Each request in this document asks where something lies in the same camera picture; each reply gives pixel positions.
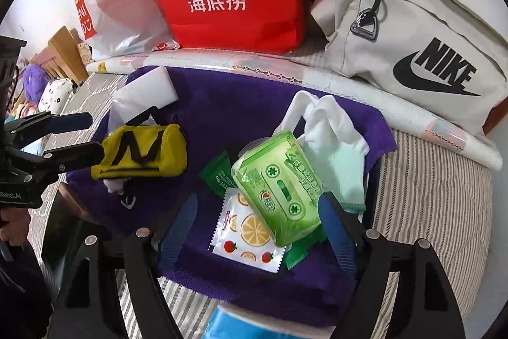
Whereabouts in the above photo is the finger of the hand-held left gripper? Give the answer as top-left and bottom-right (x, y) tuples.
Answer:
(4, 112), (94, 145)
(6, 141), (106, 185)

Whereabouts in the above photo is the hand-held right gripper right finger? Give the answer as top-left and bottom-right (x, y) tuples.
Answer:
(317, 192), (467, 339)

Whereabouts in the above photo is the yellow cloth pouch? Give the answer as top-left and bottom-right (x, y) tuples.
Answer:
(90, 123), (188, 181)

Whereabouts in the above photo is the blue tissue pack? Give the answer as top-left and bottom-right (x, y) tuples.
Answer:
(204, 303), (338, 339)

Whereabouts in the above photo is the wooden headboard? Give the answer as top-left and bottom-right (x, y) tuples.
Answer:
(30, 26), (90, 83)

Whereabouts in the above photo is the person's left hand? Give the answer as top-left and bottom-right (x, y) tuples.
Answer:
(0, 208), (32, 247)

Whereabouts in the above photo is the beige waist bag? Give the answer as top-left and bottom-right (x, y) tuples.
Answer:
(310, 0), (508, 135)

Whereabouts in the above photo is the brown framed board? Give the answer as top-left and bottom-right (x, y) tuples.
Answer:
(77, 41), (94, 65)

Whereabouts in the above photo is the purple towel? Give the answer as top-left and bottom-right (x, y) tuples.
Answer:
(65, 65), (398, 328)

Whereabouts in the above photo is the rolled printed paper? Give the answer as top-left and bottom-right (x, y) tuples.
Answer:
(85, 49), (504, 170)

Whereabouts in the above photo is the purple plush toy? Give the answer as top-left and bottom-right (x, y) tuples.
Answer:
(22, 65), (48, 103)

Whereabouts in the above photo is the striped mattress pad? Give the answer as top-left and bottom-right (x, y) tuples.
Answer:
(28, 71), (501, 339)

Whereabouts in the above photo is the dark green box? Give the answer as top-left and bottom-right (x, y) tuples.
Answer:
(40, 186), (104, 280)

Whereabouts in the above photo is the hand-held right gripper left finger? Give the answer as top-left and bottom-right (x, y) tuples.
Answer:
(42, 193), (199, 339)

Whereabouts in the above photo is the green tissue pack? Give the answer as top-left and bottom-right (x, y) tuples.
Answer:
(231, 129), (323, 247)

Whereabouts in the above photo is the fruit print packet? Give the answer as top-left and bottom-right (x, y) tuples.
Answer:
(208, 189), (286, 274)

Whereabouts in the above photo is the white spotted pillow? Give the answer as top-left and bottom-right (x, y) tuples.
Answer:
(37, 79), (74, 113)

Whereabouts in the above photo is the dark green wipe packet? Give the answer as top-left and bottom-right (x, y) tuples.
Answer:
(198, 150), (327, 269)

